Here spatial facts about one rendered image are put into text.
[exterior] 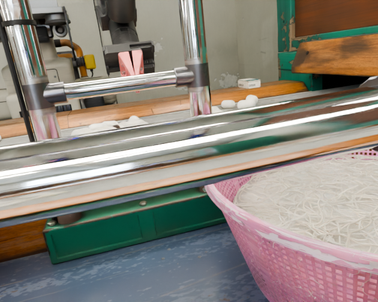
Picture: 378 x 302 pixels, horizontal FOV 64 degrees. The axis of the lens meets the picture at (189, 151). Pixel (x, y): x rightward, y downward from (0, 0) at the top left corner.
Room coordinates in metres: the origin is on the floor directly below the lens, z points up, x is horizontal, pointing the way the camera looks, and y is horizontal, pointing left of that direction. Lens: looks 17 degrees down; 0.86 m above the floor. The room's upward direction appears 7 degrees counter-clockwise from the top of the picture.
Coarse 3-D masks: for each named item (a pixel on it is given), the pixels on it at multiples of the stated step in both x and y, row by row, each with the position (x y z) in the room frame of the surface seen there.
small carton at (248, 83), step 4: (240, 80) 0.80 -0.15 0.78; (244, 80) 0.77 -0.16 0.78; (248, 80) 0.76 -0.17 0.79; (252, 80) 0.76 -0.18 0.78; (256, 80) 0.76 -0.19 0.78; (240, 84) 0.80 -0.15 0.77; (244, 84) 0.77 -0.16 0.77; (248, 84) 0.76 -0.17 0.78; (252, 84) 0.76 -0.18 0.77; (256, 84) 0.76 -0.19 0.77; (248, 88) 0.76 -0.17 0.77
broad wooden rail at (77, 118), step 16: (288, 80) 0.84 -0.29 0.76; (176, 96) 0.77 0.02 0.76; (224, 96) 0.73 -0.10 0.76; (240, 96) 0.73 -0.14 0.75; (272, 96) 0.74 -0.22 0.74; (64, 112) 0.72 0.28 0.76; (80, 112) 0.69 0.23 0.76; (96, 112) 0.67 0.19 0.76; (112, 112) 0.67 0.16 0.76; (128, 112) 0.67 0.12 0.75; (144, 112) 0.68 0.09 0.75; (160, 112) 0.68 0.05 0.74; (0, 128) 0.62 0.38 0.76; (16, 128) 0.62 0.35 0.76; (64, 128) 0.63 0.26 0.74
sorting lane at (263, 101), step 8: (280, 96) 0.73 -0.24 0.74; (288, 96) 0.72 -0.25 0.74; (296, 96) 0.71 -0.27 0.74; (304, 96) 0.69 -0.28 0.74; (256, 104) 0.67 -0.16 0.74; (264, 104) 0.65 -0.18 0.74; (176, 112) 0.68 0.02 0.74; (184, 112) 0.67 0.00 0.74; (120, 120) 0.65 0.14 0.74; (144, 120) 0.63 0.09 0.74; (152, 120) 0.62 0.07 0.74; (160, 120) 0.61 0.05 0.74; (72, 128) 0.63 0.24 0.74; (80, 128) 0.62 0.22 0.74; (24, 136) 0.61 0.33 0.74; (64, 136) 0.56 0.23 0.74; (0, 144) 0.56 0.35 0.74; (8, 144) 0.55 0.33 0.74
